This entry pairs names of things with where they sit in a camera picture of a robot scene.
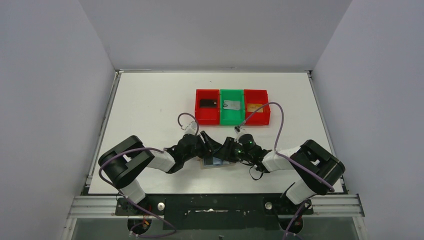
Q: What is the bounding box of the left red bin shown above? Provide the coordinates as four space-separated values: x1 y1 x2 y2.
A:
194 89 221 126

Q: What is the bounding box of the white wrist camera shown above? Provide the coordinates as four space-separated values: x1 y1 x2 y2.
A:
181 121 198 136
234 125 246 135

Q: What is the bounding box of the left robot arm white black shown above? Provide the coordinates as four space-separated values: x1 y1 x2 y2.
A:
97 131 223 214

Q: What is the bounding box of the green bin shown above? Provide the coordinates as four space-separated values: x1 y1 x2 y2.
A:
220 89 246 126

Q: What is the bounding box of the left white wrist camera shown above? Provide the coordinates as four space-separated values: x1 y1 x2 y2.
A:
181 121 198 136

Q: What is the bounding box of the gold card in bin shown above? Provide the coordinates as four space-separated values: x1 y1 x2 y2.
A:
246 103 264 113

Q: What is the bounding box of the beige card holder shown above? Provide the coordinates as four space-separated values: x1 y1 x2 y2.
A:
199 156 236 170

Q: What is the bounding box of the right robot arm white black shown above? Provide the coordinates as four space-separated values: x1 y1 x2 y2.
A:
213 133 346 214

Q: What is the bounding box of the silver card in bin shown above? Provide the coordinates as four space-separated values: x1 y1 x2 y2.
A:
222 100 241 111

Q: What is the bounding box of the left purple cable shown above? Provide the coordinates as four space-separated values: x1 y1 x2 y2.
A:
98 112 200 239

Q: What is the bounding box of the right red bin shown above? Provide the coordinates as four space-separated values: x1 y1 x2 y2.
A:
243 89 271 126

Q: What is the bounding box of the black card in bin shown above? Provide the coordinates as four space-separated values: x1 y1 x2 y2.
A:
199 98 218 109

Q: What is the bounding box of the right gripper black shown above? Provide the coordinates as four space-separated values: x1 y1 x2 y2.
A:
214 136 253 162

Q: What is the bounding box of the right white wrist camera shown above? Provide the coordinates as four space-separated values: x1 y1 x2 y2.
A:
234 125 246 135

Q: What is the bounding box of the red bin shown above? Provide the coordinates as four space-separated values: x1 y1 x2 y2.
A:
243 89 271 126
194 89 221 126

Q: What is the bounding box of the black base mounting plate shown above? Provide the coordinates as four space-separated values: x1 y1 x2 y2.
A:
115 193 300 230

